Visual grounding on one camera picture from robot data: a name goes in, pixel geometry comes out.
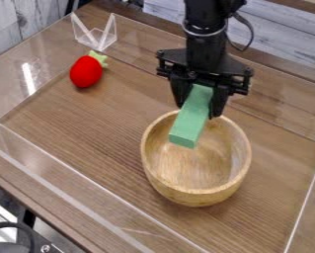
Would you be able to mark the clear acrylic corner bracket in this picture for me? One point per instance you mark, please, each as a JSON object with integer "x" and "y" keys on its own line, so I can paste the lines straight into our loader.
{"x": 95, "y": 38}

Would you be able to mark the red plush strawberry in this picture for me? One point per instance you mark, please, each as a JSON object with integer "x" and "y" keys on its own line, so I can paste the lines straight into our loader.
{"x": 86, "y": 71}

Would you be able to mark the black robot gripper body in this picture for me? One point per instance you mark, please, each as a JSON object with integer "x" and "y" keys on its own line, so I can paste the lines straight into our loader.
{"x": 203, "y": 62}

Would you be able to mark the clear acrylic tray wall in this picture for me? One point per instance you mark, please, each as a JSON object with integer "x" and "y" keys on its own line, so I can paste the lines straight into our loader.
{"x": 96, "y": 219}

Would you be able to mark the green rectangular block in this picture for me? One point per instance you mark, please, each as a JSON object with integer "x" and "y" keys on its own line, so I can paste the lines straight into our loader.
{"x": 191, "y": 117}

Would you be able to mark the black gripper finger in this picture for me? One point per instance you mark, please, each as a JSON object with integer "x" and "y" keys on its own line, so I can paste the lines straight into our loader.
{"x": 180, "y": 87}
{"x": 218, "y": 101}

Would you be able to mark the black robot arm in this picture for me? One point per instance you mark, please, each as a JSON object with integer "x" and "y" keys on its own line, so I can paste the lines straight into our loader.
{"x": 210, "y": 14}

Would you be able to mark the light wooden bowl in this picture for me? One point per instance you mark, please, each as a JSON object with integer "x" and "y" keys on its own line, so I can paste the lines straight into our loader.
{"x": 199, "y": 176}

